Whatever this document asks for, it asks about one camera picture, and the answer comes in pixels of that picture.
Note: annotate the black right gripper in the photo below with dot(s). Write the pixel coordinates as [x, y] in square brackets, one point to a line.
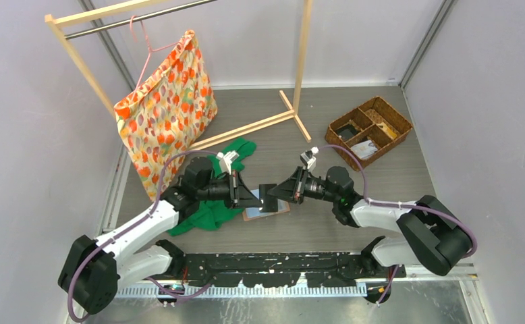
[293, 190]

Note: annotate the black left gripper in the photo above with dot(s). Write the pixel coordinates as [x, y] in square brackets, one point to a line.
[239, 195]

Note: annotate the pink leather card holder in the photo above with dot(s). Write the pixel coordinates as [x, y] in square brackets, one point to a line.
[253, 213]

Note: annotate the woven wicker divided basket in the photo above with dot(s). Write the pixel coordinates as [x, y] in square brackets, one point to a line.
[365, 117]

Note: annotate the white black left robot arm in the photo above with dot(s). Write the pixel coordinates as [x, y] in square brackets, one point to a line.
[96, 269]

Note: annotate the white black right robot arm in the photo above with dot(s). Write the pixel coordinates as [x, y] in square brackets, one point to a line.
[428, 233]

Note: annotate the black card in basket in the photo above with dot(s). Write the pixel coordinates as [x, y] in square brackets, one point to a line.
[346, 132]

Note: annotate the white card in basket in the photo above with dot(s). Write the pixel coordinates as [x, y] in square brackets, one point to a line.
[364, 150]

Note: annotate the tan card in basket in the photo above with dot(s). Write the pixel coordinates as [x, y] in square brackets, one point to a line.
[387, 130]

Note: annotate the green cloth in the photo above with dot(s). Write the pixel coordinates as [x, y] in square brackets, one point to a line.
[211, 215]

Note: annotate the wooden clothes rack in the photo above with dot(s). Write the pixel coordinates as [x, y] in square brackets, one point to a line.
[57, 24]

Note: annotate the floral orange tote bag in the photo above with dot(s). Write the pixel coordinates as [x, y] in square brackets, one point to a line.
[166, 114]

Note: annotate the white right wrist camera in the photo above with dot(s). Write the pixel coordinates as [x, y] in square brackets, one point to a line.
[308, 158]

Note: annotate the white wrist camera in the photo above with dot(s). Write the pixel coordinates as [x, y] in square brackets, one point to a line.
[308, 158]
[225, 161]

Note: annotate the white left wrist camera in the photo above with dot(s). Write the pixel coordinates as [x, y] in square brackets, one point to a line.
[225, 161]

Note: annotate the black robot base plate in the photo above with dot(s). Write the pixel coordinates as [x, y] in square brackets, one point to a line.
[275, 270]

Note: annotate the aluminium frame rail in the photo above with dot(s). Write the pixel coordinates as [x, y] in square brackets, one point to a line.
[148, 285]

